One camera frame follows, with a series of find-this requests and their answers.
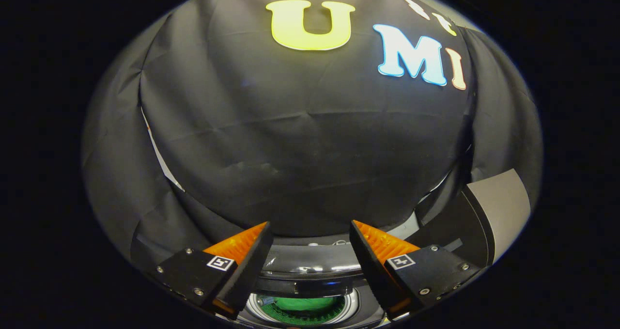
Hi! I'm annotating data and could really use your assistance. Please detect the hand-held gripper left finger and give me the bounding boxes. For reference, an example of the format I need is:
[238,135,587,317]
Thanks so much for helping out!
[154,221,274,320]

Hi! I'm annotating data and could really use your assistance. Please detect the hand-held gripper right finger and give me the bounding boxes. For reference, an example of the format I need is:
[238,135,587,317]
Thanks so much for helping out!
[349,219,481,320]

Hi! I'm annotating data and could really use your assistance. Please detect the grey washing machine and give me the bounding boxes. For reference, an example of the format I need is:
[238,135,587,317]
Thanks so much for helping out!
[232,212,423,329]

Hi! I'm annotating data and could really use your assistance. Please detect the dark washing machine lid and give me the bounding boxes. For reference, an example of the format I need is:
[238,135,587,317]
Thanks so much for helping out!
[254,242,369,298]

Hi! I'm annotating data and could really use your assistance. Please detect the green polo shirt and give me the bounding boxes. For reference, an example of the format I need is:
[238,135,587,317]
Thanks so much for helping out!
[262,296,347,326]

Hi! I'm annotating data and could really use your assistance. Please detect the black backdrop cloth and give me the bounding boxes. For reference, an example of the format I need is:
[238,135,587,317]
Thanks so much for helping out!
[81,0,543,271]

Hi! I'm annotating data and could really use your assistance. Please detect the silver cabinet with black top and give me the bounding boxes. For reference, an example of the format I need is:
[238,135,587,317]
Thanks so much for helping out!
[407,168,532,268]

